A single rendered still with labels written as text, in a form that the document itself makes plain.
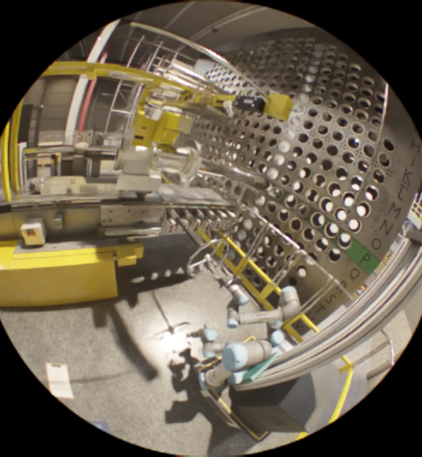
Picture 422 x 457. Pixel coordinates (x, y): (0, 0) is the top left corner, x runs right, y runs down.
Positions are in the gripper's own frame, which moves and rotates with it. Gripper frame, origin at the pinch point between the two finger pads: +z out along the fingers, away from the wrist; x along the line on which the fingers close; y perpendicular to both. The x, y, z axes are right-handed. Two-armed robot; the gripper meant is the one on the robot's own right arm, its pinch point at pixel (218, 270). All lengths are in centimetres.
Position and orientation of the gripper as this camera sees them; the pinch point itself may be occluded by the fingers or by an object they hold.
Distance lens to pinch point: 116.9
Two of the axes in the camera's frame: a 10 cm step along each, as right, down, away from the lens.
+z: -5.5, -5.7, 6.1
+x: 6.5, 1.6, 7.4
